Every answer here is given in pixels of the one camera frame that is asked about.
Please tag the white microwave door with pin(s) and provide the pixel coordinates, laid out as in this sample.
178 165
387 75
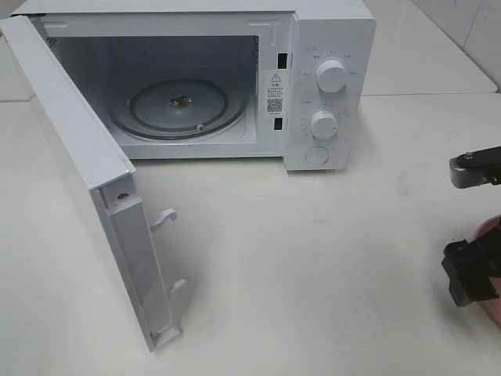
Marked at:
100 176

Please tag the white lower timer knob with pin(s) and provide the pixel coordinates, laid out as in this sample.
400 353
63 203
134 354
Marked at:
323 124

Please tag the glass microwave turntable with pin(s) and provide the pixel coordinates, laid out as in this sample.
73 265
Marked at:
176 109

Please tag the white microwave oven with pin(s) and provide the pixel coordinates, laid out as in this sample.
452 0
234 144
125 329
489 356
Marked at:
105 44

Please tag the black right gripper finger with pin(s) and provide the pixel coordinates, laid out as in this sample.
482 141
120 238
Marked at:
476 168
472 266

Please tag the white upper power knob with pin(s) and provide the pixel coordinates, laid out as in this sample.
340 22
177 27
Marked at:
331 74

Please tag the white warning label sticker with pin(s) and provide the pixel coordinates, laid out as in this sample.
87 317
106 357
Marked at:
274 92

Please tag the white round door button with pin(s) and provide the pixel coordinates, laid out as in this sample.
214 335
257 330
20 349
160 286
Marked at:
317 155

